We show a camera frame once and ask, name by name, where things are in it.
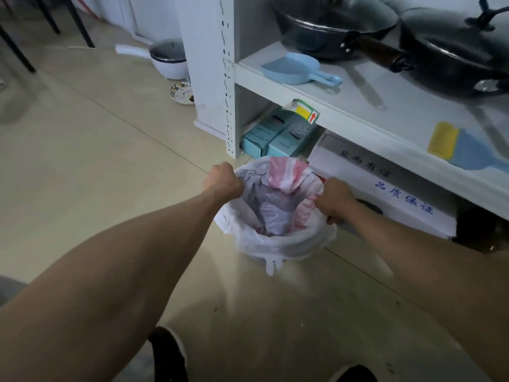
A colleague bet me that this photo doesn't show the person's right hand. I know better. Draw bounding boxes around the person's right hand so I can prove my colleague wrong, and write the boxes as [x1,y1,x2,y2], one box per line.
[314,178,359,225]

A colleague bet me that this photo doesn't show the person's left hand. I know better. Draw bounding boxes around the person's left hand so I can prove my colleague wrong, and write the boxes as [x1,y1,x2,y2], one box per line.
[203,162,245,203]

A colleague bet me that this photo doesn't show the white plastic trash bag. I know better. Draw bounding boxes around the white plastic trash bag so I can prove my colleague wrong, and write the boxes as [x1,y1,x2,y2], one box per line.
[213,157,338,276]

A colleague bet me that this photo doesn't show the person's left forearm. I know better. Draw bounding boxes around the person's left forearm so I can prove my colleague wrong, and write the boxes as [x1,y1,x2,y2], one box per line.
[0,188,229,382]

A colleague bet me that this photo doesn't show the person's right forearm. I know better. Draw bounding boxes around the person's right forearm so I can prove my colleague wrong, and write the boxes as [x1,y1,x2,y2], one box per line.
[339,199,509,382]

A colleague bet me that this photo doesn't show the teal cardboard box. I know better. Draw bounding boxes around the teal cardboard box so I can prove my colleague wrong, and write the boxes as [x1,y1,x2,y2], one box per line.
[267,111,321,159]
[241,114,286,159]

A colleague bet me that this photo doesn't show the pink and white plastic bag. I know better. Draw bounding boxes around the pink and white plastic bag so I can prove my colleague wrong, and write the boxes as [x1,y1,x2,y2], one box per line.
[267,157,310,194]

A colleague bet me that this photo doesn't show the white cardboard box blue print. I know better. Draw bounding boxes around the white cardboard box blue print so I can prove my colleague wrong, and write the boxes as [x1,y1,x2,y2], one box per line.
[307,131,459,239]

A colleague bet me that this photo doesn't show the yellow and red label tag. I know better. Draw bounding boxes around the yellow and red label tag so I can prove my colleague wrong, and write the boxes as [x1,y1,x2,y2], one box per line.
[283,99,320,125]

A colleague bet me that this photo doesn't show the small patterned plate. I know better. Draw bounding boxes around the small patterned plate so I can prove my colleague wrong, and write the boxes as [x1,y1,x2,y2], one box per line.
[170,81,195,106]

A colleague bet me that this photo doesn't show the white metal shelf unit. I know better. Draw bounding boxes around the white metal shelf unit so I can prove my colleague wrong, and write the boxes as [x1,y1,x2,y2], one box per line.
[173,0,509,222]

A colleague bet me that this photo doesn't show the light blue plastic scoop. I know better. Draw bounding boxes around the light blue plastic scoop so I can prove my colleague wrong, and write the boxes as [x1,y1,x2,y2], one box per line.
[261,52,343,87]

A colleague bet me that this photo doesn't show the white electric cooking pot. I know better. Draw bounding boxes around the white electric cooking pot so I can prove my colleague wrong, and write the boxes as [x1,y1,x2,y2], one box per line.
[115,39,189,81]

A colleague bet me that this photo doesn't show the blue and yellow brush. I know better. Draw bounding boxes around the blue and yellow brush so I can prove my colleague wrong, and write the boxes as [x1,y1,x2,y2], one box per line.
[427,122,509,174]

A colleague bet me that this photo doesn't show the person's right black shoe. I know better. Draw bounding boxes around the person's right black shoe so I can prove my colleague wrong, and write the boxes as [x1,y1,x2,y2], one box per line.
[328,364,378,382]

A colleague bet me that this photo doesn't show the person's black shoe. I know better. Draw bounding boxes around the person's black shoe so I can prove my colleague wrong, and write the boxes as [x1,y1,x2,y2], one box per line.
[328,364,378,382]
[148,326,189,382]

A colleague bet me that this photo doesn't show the black wok with glass lid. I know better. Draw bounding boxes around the black wok with glass lid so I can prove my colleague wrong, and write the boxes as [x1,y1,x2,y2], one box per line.
[273,0,414,73]

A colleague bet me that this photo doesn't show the person's left black shoe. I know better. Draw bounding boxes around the person's left black shoe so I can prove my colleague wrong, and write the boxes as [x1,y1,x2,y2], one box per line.
[148,326,189,382]

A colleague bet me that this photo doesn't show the black chair legs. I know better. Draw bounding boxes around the black chair legs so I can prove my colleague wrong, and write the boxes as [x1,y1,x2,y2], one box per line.
[0,0,96,74]

